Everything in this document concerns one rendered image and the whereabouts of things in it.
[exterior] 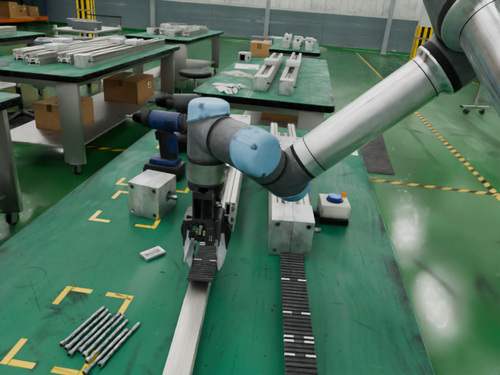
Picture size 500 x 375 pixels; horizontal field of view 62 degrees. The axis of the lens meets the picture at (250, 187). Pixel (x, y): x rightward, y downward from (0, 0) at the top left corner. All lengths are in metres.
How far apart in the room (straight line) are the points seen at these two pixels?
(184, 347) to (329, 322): 0.28
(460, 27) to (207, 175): 0.45
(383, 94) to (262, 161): 0.23
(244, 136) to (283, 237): 0.39
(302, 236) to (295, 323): 0.27
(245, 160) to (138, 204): 0.55
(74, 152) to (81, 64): 0.66
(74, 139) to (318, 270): 2.65
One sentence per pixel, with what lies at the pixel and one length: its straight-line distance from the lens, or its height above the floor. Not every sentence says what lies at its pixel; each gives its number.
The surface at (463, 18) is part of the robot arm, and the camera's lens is 0.60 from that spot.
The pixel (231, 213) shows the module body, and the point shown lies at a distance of 1.06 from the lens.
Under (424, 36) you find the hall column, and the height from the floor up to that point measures 0.88.
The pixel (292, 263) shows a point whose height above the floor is 0.81.
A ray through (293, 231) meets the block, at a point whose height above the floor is 0.85.
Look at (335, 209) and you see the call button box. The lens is 1.15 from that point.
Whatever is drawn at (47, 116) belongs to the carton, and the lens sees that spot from 3.88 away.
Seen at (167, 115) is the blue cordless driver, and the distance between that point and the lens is 1.31.
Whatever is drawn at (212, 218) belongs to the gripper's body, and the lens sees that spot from 0.79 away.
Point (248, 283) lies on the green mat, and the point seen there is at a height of 0.78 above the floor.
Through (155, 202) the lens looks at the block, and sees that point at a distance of 1.11.
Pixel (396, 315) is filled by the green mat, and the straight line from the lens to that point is 0.91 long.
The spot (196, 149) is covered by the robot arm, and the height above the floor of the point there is 1.08.
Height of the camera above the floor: 1.33
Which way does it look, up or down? 24 degrees down
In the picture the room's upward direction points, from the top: 5 degrees clockwise
